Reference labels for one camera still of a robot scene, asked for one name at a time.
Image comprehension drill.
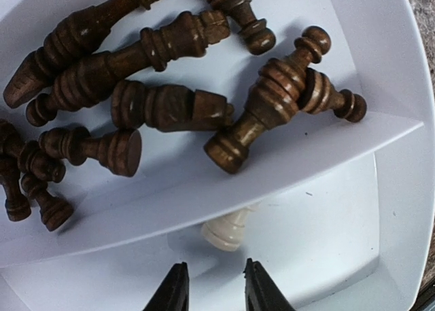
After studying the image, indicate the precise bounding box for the cream white chess piece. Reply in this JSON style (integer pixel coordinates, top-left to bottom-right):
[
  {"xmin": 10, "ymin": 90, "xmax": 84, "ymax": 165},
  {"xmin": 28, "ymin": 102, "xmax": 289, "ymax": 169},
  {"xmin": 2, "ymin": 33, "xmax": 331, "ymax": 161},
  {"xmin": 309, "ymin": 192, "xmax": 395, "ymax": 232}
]
[{"xmin": 201, "ymin": 202, "xmax": 260, "ymax": 252}]

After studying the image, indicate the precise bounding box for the dark brown chess piece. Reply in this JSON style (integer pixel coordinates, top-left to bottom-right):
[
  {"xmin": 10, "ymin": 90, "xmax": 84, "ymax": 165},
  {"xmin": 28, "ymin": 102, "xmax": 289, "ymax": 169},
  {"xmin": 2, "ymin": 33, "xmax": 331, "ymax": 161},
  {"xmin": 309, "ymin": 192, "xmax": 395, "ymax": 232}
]
[
  {"xmin": 111, "ymin": 80, "xmax": 234, "ymax": 132},
  {"xmin": 207, "ymin": 0, "xmax": 276, "ymax": 56},
  {"xmin": 298, "ymin": 68, "xmax": 367, "ymax": 123},
  {"xmin": 204, "ymin": 26, "xmax": 332, "ymax": 174},
  {"xmin": 38, "ymin": 126, "xmax": 142, "ymax": 177},
  {"xmin": 3, "ymin": 0, "xmax": 159, "ymax": 109},
  {"xmin": 26, "ymin": 10, "xmax": 230, "ymax": 127}
]

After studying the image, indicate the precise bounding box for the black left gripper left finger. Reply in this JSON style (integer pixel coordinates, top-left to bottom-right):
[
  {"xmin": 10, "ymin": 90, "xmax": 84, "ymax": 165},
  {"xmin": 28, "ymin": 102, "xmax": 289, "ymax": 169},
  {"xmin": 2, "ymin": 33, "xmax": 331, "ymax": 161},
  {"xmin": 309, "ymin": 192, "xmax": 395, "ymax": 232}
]
[{"xmin": 143, "ymin": 262, "xmax": 190, "ymax": 311}]

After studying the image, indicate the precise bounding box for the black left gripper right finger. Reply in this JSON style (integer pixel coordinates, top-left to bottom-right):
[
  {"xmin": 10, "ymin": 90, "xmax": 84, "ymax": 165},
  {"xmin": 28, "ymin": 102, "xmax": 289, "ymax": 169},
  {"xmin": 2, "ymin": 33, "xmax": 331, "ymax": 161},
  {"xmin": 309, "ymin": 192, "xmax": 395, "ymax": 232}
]
[{"xmin": 244, "ymin": 258, "xmax": 294, "ymax": 311}]

